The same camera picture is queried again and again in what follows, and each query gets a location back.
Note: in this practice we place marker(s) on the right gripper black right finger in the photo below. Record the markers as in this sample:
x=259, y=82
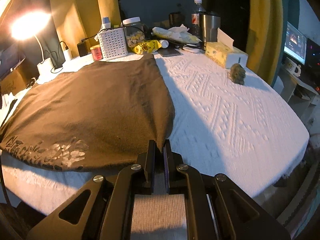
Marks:
x=215, y=207

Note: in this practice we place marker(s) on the white perforated plastic basket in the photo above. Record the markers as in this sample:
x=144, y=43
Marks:
x=112, y=43

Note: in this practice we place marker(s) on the brown cardboard box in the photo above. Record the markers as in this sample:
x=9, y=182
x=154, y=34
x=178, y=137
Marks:
x=20, y=76

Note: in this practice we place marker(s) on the black phone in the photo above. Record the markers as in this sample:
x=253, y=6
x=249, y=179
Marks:
x=168, y=52

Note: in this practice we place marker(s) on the small dark fuzzy object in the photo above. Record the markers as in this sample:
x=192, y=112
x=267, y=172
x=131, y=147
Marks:
x=237, y=74

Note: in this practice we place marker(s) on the blue white spray bottle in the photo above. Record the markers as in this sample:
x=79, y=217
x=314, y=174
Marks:
x=106, y=24

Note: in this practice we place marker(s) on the white mug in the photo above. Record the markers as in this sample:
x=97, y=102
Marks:
x=292, y=67

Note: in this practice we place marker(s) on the black power adapter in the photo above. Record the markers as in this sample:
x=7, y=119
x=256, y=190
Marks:
x=82, y=48

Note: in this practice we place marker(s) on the white crumpled plastic bag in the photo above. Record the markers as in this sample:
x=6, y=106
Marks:
x=178, y=34

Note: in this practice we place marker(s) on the plastic water bottle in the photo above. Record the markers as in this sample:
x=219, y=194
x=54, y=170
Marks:
x=195, y=18

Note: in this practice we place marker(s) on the red round tin can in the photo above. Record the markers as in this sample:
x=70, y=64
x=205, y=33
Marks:
x=96, y=52

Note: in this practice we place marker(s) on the white usb charger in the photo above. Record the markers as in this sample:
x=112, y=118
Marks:
x=68, y=55

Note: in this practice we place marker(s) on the stainless steel tumbler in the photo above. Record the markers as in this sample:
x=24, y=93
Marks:
x=209, y=23

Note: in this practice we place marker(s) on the white power strip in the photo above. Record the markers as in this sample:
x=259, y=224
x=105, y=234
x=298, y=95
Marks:
x=75, y=64

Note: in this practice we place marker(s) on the yellow tissue box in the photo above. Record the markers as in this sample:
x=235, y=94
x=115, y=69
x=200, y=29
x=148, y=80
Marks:
x=225, y=56

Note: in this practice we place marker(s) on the yellow snack bag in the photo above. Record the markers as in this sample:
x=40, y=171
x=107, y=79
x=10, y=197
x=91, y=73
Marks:
x=147, y=47

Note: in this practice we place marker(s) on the clear jar white lid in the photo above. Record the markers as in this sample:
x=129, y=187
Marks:
x=134, y=31

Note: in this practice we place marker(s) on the dark brown t-shirt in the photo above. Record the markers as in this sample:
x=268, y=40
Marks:
x=103, y=115

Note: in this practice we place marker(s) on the computer monitor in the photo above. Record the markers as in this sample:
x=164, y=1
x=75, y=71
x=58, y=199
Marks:
x=295, y=44

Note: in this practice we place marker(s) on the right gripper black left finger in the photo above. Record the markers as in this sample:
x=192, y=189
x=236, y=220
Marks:
x=102, y=208

